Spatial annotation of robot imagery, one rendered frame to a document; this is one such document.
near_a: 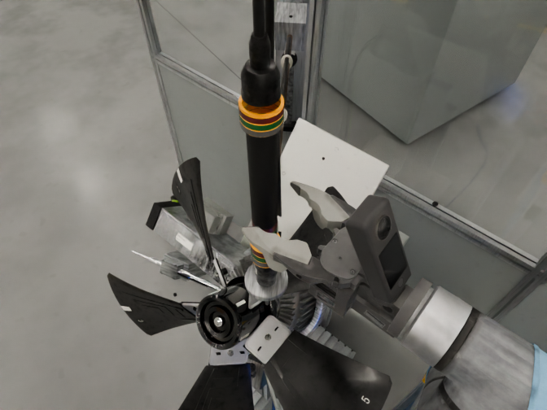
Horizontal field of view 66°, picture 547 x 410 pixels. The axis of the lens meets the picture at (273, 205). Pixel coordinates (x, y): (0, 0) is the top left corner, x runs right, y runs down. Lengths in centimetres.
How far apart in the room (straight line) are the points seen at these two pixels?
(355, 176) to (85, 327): 175
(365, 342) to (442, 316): 179
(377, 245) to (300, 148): 69
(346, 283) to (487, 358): 15
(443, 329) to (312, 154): 69
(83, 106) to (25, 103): 45
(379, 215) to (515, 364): 18
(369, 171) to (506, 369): 64
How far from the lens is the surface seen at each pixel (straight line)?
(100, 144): 320
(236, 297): 90
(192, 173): 91
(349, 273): 46
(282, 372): 92
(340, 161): 103
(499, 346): 46
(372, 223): 39
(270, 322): 95
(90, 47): 423
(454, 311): 46
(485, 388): 47
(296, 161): 108
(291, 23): 102
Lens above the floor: 207
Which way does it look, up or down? 53 degrees down
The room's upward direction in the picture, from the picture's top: straight up
